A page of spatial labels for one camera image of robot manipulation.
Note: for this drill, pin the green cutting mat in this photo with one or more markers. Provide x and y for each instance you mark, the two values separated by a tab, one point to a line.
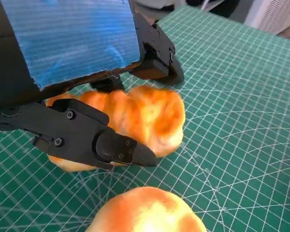
244	120

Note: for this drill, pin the round toy bread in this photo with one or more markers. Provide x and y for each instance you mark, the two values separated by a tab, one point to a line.
147	212

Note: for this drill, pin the small white mesh cabinet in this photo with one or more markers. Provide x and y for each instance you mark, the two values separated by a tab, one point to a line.
273	14

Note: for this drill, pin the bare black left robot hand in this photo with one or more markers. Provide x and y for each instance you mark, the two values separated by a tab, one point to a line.
75	41

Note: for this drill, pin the long toy bread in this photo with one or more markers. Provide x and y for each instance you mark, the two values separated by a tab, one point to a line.
147	116

